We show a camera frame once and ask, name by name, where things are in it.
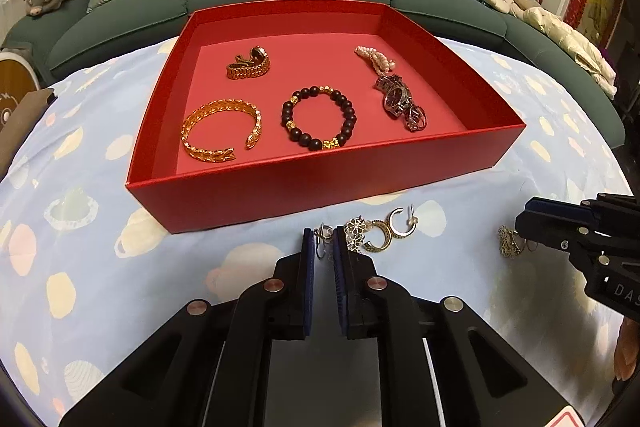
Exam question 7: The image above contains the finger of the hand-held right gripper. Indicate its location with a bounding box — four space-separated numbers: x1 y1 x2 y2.
514 211 602 259
522 193 640 234

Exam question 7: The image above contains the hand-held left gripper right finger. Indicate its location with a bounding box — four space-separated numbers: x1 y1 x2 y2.
334 227 591 427

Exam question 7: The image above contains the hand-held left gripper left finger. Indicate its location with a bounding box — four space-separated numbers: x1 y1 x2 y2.
59 227 321 427

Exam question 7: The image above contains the small silver earring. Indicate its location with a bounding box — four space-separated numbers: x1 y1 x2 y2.
315 223 337 263

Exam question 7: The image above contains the gold spotted earring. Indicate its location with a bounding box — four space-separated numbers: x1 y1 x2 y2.
497 226 523 259

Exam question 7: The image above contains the silver flower earring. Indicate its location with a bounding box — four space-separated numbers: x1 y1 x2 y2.
345 215 373 253

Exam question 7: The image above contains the gold crescent earring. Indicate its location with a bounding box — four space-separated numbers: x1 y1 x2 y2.
361 218 396 254

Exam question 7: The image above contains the silver hoop earring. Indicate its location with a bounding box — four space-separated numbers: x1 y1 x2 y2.
386 205 420 239

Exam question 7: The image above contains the red cardboard box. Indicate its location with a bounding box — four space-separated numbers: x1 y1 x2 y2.
125 0 527 235

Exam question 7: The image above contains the dark bead bracelet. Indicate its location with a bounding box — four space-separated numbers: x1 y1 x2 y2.
281 85 358 152

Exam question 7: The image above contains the gold leaf bangle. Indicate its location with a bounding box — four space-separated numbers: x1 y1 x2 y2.
181 99 263 164

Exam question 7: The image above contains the silver wristwatch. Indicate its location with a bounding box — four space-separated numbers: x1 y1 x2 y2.
374 74 428 132

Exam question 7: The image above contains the gold wristwatch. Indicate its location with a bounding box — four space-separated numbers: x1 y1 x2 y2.
226 46 272 81

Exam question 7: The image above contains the pearl bracelet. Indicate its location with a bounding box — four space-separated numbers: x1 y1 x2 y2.
354 45 398 78

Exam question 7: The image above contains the cream quilted pillow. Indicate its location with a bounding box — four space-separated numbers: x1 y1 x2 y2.
522 6 618 98

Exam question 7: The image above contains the brown box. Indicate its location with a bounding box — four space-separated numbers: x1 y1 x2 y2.
0 88 57 178

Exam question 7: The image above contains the white machine with wooden disc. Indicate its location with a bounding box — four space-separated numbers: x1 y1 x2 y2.
0 49 38 132

